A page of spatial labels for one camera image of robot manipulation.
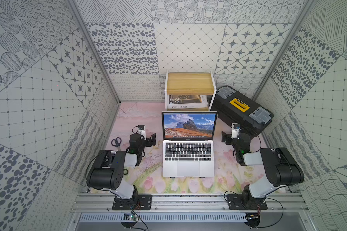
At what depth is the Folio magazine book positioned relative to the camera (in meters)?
0.95

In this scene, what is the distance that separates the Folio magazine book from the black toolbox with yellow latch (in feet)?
0.30

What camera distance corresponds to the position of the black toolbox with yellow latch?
88 centimetres
